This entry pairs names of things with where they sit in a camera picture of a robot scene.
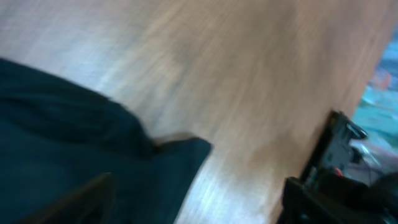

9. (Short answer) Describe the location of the black t-shirt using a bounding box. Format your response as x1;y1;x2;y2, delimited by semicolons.
1;60;212;223

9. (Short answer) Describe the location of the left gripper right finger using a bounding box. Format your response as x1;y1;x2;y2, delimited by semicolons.
276;177;397;224

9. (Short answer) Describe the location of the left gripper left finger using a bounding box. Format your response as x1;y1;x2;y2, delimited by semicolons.
16;173;115;224

